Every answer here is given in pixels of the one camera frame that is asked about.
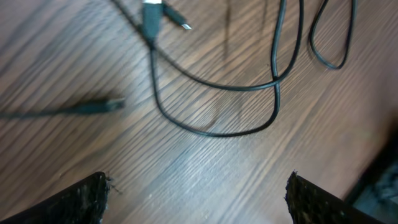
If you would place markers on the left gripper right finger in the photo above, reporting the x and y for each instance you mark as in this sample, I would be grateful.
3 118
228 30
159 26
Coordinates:
309 204

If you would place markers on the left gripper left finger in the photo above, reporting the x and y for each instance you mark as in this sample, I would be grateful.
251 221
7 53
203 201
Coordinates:
82 202

